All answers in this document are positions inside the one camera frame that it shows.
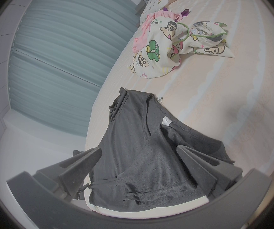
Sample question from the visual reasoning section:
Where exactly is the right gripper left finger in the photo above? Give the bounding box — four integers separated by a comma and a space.
35, 146, 103, 198

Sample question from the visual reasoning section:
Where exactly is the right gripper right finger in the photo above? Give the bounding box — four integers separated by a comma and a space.
176, 145, 243, 198

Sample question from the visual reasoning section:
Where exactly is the black T-shirt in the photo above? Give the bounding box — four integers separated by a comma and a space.
88, 87, 235, 207

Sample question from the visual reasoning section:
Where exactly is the bed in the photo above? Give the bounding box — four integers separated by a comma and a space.
84, 0, 274, 222

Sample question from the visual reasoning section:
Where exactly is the blue-green curtain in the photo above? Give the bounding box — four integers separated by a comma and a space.
8, 50, 102, 138
12, 0, 144, 87

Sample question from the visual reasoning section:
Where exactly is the white printed pyjama garment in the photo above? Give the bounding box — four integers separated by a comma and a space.
127, 16, 236, 80

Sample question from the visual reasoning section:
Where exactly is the pink garment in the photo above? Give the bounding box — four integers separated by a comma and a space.
132, 9, 183, 55

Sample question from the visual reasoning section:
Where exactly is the purple garment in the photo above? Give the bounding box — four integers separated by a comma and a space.
163, 7, 190, 18

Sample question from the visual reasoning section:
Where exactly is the grey bedside table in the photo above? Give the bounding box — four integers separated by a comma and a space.
134, 0, 148, 15

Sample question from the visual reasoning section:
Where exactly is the white printed pillow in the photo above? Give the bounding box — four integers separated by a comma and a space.
139, 0, 188, 26

